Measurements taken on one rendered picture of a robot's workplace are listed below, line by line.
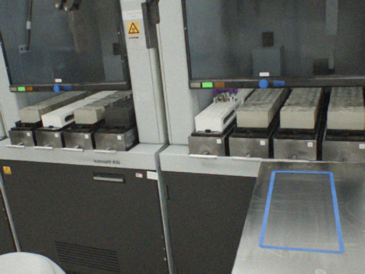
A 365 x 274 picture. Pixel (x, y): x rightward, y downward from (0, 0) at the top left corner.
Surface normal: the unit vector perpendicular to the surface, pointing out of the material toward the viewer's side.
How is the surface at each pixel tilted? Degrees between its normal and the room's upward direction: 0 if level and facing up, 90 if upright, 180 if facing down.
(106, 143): 90
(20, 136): 90
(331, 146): 90
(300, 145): 90
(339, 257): 0
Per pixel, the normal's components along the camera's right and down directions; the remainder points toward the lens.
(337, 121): -0.38, 0.31
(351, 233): -0.10, -0.95
